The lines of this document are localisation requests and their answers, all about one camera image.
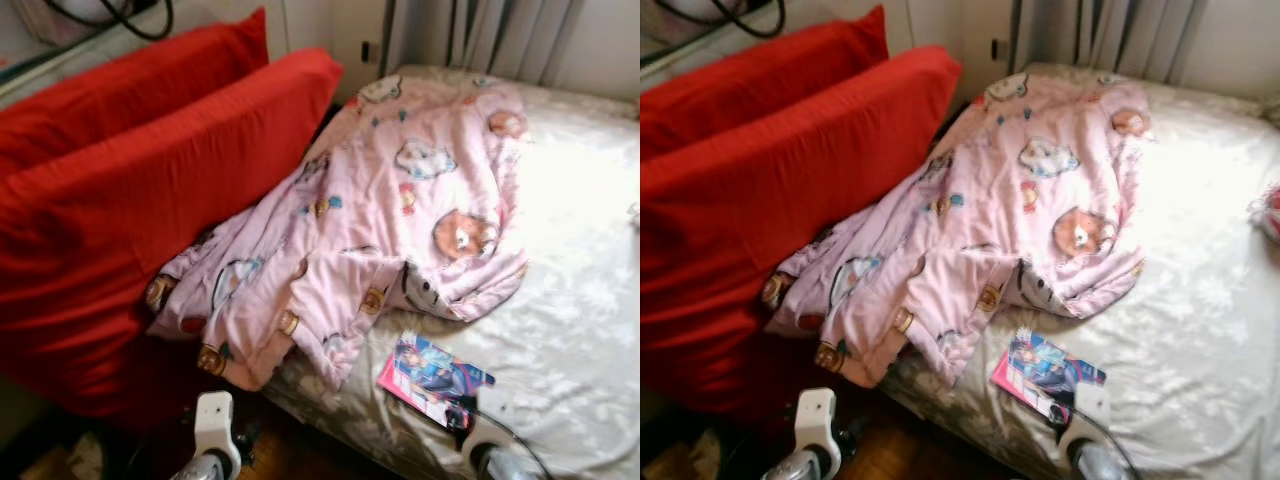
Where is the large red cushion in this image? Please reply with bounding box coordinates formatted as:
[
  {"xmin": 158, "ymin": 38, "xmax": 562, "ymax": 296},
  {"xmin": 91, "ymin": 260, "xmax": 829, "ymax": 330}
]
[
  {"xmin": 640, "ymin": 45, "xmax": 963, "ymax": 416},
  {"xmin": 0, "ymin": 8, "xmax": 271, "ymax": 181},
  {"xmin": 0, "ymin": 48, "xmax": 344, "ymax": 421},
  {"xmin": 640, "ymin": 5, "xmax": 891, "ymax": 161}
]

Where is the grey curtain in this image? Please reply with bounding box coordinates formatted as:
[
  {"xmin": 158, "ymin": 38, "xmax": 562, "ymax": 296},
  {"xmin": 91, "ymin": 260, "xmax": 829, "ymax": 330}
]
[
  {"xmin": 385, "ymin": 0, "xmax": 591, "ymax": 86},
  {"xmin": 1010, "ymin": 0, "xmax": 1211, "ymax": 86}
]

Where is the pink cartoon print blanket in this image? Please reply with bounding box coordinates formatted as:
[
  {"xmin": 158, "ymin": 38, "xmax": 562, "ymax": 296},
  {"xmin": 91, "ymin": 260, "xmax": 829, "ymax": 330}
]
[
  {"xmin": 762, "ymin": 70, "xmax": 1151, "ymax": 389},
  {"xmin": 145, "ymin": 72, "xmax": 531, "ymax": 393}
]

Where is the red white blue star bolster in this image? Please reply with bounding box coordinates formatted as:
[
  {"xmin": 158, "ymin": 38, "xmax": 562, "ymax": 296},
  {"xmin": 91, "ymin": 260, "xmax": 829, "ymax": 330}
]
[{"xmin": 1248, "ymin": 183, "xmax": 1280, "ymax": 244}]

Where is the black looped cable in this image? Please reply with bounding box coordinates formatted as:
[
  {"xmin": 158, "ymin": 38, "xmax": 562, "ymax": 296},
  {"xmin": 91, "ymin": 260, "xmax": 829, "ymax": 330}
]
[
  {"xmin": 655, "ymin": 0, "xmax": 791, "ymax": 41},
  {"xmin": 45, "ymin": 0, "xmax": 176, "ymax": 43}
]

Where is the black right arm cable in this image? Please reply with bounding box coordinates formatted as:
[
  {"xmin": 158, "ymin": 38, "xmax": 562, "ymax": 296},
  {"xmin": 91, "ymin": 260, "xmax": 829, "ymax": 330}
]
[
  {"xmin": 1095, "ymin": 420, "xmax": 1148, "ymax": 480},
  {"xmin": 500, "ymin": 425, "xmax": 553, "ymax": 480}
]

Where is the cream patterned bed sheet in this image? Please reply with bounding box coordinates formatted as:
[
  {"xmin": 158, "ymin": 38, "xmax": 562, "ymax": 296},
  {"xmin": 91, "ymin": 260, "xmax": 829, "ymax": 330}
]
[
  {"xmin": 880, "ymin": 62, "xmax": 1280, "ymax": 480},
  {"xmin": 260, "ymin": 65, "xmax": 641, "ymax": 480}
]

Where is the colourful comic book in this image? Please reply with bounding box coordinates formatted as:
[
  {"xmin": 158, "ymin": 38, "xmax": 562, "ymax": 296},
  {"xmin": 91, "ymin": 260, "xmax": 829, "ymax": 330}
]
[
  {"xmin": 376, "ymin": 332, "xmax": 497, "ymax": 433},
  {"xmin": 990, "ymin": 330, "xmax": 1109, "ymax": 426}
]

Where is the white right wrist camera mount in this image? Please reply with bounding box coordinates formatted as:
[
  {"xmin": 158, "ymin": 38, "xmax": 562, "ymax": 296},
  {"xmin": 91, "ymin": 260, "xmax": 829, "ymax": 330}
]
[
  {"xmin": 462, "ymin": 385, "xmax": 521, "ymax": 471},
  {"xmin": 1062, "ymin": 380, "xmax": 1113, "ymax": 461}
]

